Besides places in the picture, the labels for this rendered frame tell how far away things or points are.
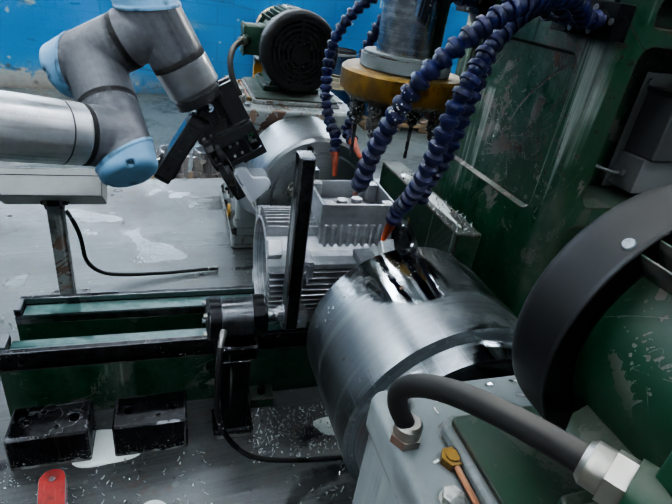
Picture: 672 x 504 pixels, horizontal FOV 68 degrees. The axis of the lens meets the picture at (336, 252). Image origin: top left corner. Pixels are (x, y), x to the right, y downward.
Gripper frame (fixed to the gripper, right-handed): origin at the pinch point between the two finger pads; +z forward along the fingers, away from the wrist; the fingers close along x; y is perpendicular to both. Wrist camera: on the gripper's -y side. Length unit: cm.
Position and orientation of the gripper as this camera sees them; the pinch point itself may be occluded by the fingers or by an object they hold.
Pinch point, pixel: (248, 208)
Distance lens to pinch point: 84.3
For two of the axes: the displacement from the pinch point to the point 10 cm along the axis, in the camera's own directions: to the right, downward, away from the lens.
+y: 8.9, -4.6, 0.3
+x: -2.8, -4.9, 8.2
